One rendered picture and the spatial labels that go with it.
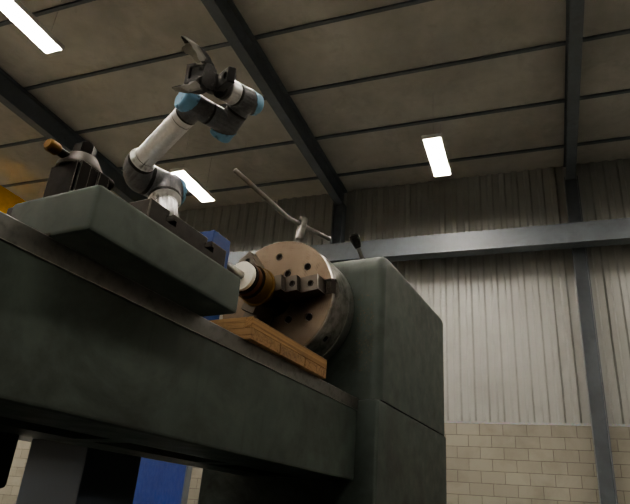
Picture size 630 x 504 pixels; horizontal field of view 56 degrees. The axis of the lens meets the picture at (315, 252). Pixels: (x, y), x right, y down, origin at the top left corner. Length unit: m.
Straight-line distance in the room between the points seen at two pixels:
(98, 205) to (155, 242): 0.10
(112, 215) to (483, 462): 10.86
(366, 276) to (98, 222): 0.96
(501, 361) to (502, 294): 1.33
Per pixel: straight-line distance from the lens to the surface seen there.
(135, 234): 0.75
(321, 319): 1.39
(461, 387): 11.70
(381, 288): 1.54
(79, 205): 0.73
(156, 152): 2.06
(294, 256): 1.49
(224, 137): 1.97
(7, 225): 0.72
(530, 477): 11.33
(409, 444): 1.65
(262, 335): 1.06
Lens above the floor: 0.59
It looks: 24 degrees up
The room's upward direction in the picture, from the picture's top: 5 degrees clockwise
